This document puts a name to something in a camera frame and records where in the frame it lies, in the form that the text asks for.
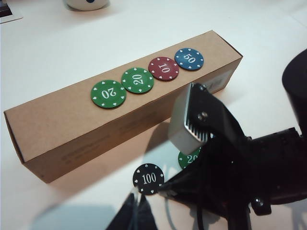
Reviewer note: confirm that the green poker chip 20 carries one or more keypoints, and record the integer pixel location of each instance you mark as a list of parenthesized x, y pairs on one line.
[(108, 94), (185, 159), (137, 80)]

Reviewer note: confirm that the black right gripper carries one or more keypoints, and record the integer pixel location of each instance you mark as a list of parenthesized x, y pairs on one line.
[(268, 167)]

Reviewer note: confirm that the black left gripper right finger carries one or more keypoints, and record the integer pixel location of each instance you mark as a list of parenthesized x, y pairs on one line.
[(147, 215)]

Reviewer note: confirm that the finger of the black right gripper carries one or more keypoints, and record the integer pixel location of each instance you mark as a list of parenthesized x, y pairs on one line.
[(182, 124)]

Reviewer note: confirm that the long brown cardboard box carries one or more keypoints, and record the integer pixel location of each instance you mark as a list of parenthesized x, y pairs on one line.
[(60, 134)]

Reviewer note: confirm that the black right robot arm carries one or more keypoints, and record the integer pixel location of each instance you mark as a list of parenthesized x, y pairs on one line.
[(297, 91)]

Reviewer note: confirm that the red poker chip 10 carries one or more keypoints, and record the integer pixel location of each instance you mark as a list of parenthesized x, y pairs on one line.
[(163, 68)]

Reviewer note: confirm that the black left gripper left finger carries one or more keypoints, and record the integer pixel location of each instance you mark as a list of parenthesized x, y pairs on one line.
[(124, 215)]

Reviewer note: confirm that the black poker chip 100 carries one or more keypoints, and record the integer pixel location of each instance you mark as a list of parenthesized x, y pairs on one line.
[(148, 178)]

